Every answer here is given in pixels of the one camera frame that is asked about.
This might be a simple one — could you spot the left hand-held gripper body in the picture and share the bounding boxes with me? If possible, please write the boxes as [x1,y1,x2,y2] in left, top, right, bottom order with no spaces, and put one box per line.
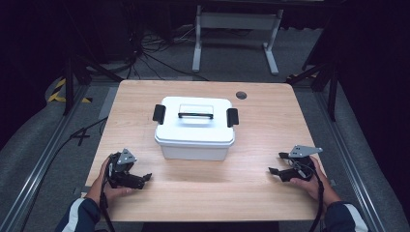
[107,148,146,190]

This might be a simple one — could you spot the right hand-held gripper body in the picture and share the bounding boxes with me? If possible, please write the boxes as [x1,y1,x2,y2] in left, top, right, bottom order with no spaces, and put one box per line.
[280,144,324,183]

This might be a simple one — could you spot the person's right hand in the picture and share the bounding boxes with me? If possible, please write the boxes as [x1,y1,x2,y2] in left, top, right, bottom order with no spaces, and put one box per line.
[289,156,342,209]

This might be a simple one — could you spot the person's left hand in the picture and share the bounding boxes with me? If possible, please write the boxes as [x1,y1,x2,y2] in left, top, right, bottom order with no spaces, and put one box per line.
[84,157,136,208]

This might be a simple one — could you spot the white plastic storage box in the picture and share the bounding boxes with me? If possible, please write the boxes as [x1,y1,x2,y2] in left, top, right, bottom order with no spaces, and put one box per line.
[159,141,230,161]

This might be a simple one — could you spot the black box latch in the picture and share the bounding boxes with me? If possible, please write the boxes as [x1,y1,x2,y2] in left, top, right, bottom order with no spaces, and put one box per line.
[152,103,166,126]
[225,107,240,129]

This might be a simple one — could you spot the white storage box lid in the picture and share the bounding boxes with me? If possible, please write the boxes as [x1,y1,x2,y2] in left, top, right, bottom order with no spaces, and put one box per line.
[154,96,236,149]

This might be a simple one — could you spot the black tripod stand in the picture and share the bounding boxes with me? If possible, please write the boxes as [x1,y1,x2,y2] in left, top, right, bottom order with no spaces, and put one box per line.
[285,59,340,123]
[62,52,124,117]

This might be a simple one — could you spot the yellow black floor tape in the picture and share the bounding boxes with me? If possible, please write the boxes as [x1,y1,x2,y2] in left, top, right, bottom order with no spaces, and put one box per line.
[47,78,94,104]

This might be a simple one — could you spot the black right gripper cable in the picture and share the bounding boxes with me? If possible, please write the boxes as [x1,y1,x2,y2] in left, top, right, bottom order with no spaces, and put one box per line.
[291,159,326,232]

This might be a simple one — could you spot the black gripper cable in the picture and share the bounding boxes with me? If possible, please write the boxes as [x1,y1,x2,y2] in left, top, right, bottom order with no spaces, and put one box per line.
[291,159,326,232]
[99,160,116,232]

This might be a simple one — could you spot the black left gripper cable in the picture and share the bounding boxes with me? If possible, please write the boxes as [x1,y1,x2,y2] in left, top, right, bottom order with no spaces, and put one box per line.
[99,160,116,232]

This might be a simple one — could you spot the aluminium floor rail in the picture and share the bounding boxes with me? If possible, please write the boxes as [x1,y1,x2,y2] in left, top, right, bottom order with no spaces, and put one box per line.
[312,91,390,232]
[0,82,92,232]

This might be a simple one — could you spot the black floor cable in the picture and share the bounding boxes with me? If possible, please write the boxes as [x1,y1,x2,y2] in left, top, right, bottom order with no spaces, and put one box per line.
[18,116,109,232]

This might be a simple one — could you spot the clear black lid handle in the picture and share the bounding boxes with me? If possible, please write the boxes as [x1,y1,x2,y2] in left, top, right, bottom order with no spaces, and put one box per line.
[177,103,215,120]

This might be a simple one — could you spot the tangle of black floor cables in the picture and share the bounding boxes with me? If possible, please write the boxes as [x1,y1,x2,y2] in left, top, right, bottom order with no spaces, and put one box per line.
[125,23,211,82]

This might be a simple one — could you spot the white metal desk frame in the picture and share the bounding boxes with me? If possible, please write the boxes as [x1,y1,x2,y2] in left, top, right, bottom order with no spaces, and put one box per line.
[191,4,285,76]

